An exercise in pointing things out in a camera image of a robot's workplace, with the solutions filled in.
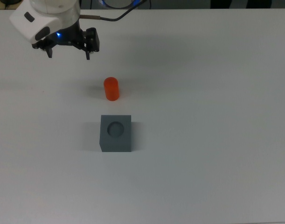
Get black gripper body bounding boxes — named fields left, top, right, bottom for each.
left=48, top=20, right=87, bottom=50

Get orange cylinder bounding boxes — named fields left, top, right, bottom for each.
left=103, top=77, right=120, bottom=102

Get grey block with round hole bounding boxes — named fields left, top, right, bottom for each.
left=98, top=114, right=133, bottom=153

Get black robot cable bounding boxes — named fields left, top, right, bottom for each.
left=79, top=0, right=148, bottom=22

